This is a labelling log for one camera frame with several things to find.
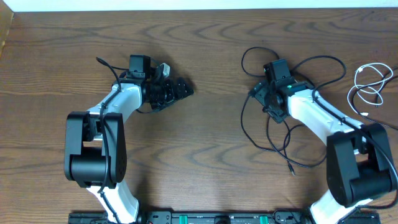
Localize white USB cable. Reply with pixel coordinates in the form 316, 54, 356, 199
346, 62, 394, 117

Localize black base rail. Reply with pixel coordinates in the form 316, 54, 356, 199
67, 210, 381, 224

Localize black USB cable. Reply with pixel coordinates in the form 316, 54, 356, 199
239, 46, 329, 177

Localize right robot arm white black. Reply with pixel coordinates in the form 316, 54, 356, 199
248, 59, 397, 223

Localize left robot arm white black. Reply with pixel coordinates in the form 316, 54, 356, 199
64, 55, 194, 223

